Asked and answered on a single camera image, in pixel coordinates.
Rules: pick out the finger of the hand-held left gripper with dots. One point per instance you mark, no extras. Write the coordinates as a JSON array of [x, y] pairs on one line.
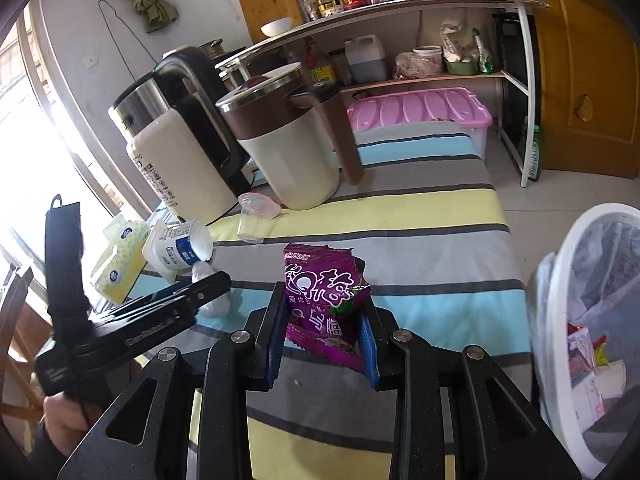
[[150, 297], [210, 290]]

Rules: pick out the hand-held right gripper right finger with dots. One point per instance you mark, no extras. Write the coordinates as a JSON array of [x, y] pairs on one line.
[[367, 355]]

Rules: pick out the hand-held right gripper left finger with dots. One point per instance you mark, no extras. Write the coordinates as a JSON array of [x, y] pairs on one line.
[[274, 355]]

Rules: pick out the clear plastic wrap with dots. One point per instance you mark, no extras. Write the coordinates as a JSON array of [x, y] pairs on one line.
[[212, 302]]

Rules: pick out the purple snack packet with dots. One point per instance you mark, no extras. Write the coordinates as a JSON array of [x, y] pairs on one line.
[[320, 290]]

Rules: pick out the white bin with plastic liner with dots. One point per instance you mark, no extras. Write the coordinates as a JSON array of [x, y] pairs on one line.
[[565, 260]]

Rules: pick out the person's left hand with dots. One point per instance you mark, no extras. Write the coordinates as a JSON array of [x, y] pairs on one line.
[[62, 420]]

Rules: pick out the yellow tissue pack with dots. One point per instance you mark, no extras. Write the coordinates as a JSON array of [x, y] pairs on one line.
[[117, 260]]

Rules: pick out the white yogurt cup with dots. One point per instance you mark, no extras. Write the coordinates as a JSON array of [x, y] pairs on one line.
[[175, 247]]

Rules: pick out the wooden chair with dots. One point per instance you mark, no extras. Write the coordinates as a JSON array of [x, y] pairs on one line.
[[25, 320]]

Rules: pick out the clear pink plastic cup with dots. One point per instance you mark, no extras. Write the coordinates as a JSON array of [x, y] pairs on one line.
[[260, 205]]

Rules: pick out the black steel electric kettle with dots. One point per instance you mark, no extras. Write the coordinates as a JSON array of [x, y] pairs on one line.
[[175, 170]]

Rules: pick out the cream and brown jug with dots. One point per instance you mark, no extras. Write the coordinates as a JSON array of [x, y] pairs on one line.
[[295, 160]]

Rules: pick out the yellow and red wrapper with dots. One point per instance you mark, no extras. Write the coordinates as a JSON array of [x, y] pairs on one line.
[[601, 351]]

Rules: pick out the pink lidded storage box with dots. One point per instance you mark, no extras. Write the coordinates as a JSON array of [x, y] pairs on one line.
[[420, 110]]

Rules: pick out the brown sauce bottle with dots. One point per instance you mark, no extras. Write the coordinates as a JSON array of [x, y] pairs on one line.
[[320, 62]]

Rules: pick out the dark jar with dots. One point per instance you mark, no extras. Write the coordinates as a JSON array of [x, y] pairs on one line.
[[341, 67]]

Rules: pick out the white bowl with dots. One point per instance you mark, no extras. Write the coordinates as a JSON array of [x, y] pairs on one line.
[[276, 27]]

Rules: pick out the white plastic jerrycan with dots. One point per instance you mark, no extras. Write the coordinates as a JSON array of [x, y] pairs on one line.
[[366, 60]]

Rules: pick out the clear plastic bag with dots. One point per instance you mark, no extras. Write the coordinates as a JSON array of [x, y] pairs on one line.
[[411, 66]]

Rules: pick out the small clear seasoning bottle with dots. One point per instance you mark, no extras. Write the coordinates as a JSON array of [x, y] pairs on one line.
[[306, 5]]

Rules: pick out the green bowl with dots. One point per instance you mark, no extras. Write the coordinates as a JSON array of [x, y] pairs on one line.
[[461, 67]]

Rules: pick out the white plastic tub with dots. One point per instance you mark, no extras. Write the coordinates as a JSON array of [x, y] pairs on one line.
[[429, 57]]

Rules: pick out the green packet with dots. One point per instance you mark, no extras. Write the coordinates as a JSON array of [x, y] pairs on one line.
[[486, 57]]

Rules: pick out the white plastic bag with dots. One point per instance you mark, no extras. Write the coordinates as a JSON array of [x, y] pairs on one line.
[[459, 37]]

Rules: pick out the white kitchen shelf unit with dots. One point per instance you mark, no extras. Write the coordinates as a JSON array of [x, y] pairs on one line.
[[400, 6]]

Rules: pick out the wooden door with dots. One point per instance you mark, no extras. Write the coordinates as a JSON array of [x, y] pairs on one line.
[[585, 60]]

